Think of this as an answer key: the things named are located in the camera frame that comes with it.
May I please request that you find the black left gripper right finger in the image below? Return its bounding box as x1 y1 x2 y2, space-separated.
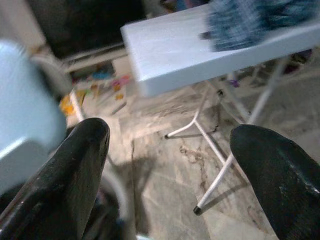
229 124 320 240

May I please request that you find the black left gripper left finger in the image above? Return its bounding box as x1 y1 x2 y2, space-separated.
0 117 111 240

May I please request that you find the blue plaid shirt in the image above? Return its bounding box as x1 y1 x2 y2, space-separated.
199 0 320 53

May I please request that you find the white laundry basket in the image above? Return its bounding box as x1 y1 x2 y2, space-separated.
82 169 151 240

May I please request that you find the yellow patterned play cushion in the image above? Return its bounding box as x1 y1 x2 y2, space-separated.
58 94 77 117

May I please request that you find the white television stand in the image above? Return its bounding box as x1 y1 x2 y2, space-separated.
62 43 131 76

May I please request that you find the black flat television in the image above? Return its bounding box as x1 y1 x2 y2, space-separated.
27 0 148 60

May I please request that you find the white folding table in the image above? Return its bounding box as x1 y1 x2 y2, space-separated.
119 0 320 216

